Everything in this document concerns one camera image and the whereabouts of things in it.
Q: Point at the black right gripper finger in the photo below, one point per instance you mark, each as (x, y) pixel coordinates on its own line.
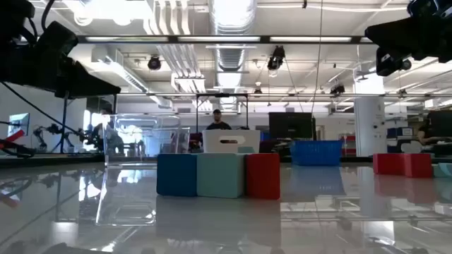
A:
(395, 33)

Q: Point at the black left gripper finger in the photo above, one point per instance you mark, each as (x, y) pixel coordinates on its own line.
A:
(88, 86)

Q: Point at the large dark blue block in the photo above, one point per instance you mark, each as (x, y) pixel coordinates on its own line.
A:
(176, 174)

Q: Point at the red arch block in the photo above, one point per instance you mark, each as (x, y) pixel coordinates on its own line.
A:
(419, 166)

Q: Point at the long light teal block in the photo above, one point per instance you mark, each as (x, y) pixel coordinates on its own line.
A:
(445, 170)

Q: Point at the red bar block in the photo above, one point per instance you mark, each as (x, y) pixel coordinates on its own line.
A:
(388, 164)

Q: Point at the large light teal block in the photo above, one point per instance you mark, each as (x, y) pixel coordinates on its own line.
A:
(220, 176)

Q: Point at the short red block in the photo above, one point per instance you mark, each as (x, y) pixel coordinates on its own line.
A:
(263, 176)

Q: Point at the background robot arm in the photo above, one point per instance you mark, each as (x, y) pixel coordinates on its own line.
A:
(54, 130)

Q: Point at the black ceiling spotlight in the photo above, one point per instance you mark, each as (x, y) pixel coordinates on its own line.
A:
(406, 65)
(337, 89)
(275, 60)
(154, 63)

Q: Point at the small lit monitor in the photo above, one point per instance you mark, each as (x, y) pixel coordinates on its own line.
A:
(19, 123)

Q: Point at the clear plastic bin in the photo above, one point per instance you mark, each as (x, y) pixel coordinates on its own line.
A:
(113, 141)

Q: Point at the red flat strip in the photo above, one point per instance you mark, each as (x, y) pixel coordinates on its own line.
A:
(16, 135)

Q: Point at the dark desk monitor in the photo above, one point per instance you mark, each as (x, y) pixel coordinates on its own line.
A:
(441, 123)

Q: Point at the white building column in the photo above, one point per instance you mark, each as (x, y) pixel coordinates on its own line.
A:
(370, 123)

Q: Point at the person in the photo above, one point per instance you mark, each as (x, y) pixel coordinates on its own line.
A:
(218, 125)
(423, 135)

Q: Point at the blue storage bin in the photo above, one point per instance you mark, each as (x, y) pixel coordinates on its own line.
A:
(397, 132)

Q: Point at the red storage shelf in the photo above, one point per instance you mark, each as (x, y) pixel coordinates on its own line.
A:
(349, 138)

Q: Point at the black overhead light bar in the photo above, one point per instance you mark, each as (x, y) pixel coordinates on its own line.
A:
(265, 39)

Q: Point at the white plastic bin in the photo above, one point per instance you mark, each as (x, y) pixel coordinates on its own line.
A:
(212, 141)

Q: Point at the large black monitor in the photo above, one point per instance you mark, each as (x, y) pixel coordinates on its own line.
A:
(291, 125)

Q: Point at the blue plastic basket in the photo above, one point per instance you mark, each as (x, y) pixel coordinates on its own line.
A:
(316, 153)

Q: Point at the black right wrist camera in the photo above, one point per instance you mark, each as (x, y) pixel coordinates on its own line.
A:
(388, 67)

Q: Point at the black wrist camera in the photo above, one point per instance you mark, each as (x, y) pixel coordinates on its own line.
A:
(388, 67)
(58, 37)

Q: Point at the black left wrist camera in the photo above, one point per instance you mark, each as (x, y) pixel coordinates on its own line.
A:
(58, 37)

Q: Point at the black workstation frame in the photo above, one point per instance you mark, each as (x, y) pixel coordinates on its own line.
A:
(65, 123)
(221, 95)

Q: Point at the silver ceiling air duct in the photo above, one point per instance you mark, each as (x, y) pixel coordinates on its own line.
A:
(231, 56)

